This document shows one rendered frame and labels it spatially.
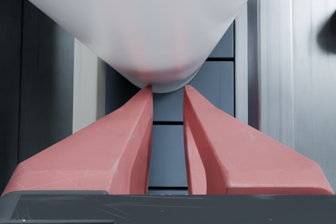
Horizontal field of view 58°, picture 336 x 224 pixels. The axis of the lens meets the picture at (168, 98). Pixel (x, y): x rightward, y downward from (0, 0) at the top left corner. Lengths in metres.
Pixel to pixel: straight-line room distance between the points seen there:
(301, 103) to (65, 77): 0.18
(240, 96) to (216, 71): 0.02
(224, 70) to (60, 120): 0.13
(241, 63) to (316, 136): 0.10
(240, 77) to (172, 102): 0.04
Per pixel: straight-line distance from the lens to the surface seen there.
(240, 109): 0.19
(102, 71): 0.16
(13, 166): 0.25
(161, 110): 0.18
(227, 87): 0.18
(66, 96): 0.24
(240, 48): 0.19
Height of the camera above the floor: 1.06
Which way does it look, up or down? 87 degrees down
